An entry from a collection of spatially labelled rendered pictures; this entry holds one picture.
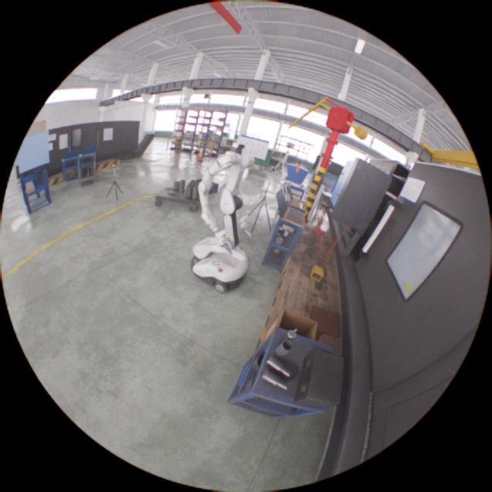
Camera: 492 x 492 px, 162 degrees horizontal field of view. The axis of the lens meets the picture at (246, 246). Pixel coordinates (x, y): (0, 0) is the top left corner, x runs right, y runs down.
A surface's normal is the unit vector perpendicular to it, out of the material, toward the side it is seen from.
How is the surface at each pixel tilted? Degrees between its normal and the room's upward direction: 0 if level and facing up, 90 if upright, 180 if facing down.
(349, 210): 90
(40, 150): 86
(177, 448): 0
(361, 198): 90
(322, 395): 0
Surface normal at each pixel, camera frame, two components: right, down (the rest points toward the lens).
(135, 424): 0.24, -0.80
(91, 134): 0.92, 0.34
